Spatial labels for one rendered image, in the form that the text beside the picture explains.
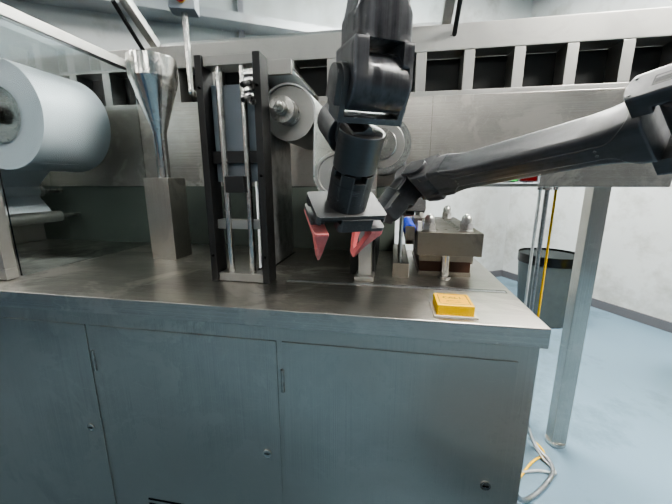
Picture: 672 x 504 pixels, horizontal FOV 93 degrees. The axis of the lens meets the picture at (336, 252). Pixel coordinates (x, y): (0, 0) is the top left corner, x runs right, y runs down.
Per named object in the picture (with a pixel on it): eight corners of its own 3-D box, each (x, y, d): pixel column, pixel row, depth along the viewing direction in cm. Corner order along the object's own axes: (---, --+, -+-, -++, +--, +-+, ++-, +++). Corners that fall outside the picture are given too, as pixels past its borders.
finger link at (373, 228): (318, 243, 53) (326, 194, 47) (357, 240, 56) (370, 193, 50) (329, 271, 49) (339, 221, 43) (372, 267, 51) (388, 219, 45)
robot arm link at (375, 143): (349, 129, 35) (396, 131, 37) (332, 107, 40) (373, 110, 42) (339, 185, 39) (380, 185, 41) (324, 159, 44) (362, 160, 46)
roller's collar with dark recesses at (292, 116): (269, 122, 82) (268, 95, 80) (278, 126, 88) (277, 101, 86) (294, 122, 81) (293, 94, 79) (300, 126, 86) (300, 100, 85)
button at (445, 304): (436, 315, 63) (437, 304, 62) (432, 303, 69) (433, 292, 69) (474, 318, 62) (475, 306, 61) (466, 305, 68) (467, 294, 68)
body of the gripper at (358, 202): (304, 202, 47) (310, 154, 42) (368, 201, 50) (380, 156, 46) (315, 229, 42) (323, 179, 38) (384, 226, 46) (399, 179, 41)
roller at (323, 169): (315, 197, 89) (314, 151, 86) (331, 194, 113) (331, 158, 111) (358, 197, 87) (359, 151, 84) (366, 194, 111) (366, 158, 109)
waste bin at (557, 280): (587, 326, 263) (599, 257, 251) (544, 334, 249) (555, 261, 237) (537, 306, 306) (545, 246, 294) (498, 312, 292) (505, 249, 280)
